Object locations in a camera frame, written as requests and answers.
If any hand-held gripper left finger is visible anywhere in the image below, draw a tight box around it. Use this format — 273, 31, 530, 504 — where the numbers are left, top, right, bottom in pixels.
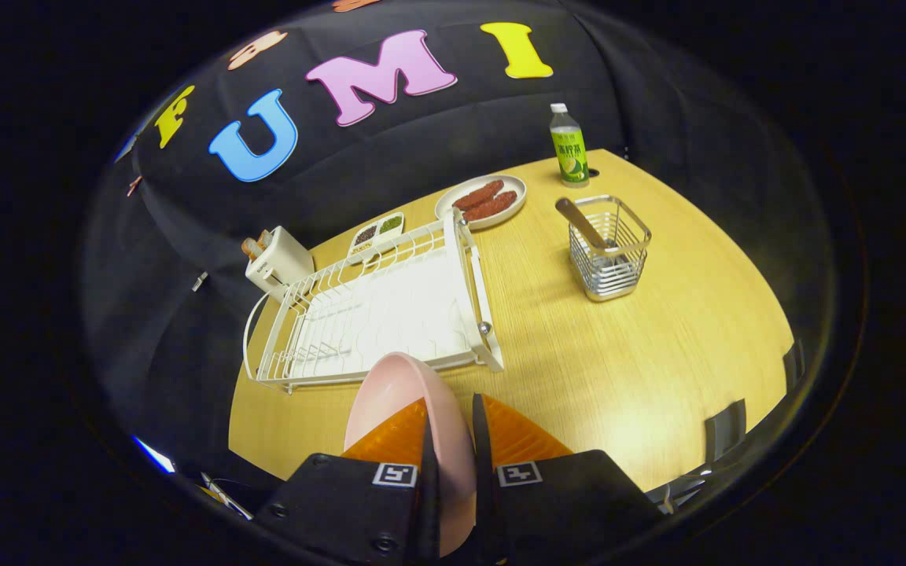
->
252, 397, 442, 566

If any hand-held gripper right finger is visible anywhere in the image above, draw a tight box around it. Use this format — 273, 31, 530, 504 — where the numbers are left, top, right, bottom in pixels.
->
471, 393, 668, 566

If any pink plate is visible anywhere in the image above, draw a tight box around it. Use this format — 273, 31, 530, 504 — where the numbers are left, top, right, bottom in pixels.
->
343, 351, 477, 559

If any white wire dish rack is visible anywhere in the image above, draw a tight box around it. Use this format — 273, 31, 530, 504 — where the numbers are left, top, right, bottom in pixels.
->
242, 208, 505, 394

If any metal wire basket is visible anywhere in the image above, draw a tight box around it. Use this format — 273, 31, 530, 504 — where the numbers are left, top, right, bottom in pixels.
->
567, 195, 653, 303

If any wooden handle spoon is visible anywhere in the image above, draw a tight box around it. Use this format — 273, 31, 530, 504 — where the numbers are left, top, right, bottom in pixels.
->
554, 197, 627, 264

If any white divided condiment dish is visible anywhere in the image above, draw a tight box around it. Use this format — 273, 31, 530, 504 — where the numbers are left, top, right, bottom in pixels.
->
348, 211, 406, 259

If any white plate with meat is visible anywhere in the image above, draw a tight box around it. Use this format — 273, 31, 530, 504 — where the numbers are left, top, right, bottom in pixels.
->
435, 175, 528, 230

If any white toaster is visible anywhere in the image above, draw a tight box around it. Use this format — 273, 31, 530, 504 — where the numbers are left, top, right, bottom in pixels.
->
245, 226, 315, 300

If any brown meat patty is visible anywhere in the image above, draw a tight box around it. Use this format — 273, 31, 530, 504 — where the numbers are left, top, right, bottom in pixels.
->
453, 180, 505, 210
462, 191, 518, 222

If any green label drink bottle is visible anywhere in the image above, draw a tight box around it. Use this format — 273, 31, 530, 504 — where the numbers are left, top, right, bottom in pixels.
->
549, 103, 591, 188

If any black backdrop cloth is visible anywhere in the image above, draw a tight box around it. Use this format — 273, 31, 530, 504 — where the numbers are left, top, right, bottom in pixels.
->
79, 0, 855, 488

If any dark table edge bracket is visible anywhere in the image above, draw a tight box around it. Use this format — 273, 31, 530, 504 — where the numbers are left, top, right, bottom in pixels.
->
783, 340, 805, 390
705, 399, 746, 461

